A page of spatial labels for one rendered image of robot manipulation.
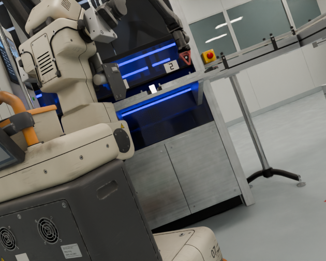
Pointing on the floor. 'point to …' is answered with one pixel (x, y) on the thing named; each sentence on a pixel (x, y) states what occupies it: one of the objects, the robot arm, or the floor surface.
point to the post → (247, 197)
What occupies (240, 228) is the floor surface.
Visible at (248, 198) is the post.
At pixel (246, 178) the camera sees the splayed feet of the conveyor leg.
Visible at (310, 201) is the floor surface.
